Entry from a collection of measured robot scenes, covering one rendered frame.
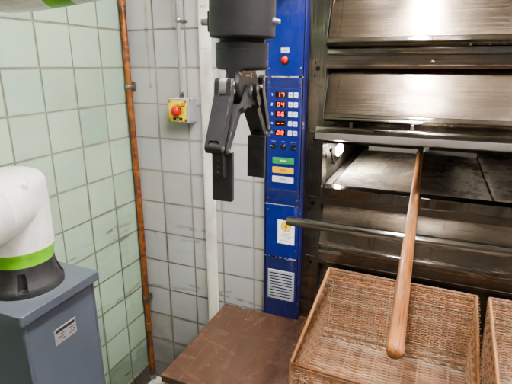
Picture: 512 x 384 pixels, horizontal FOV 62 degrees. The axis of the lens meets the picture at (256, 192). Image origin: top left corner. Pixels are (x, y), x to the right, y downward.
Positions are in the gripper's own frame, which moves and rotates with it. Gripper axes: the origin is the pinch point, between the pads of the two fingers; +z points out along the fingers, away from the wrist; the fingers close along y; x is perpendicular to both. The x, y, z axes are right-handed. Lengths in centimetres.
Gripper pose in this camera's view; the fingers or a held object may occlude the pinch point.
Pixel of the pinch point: (241, 180)
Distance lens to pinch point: 65.9
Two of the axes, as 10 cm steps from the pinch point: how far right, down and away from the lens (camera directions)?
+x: 9.4, 1.2, -3.2
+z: -0.2, 9.5, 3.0
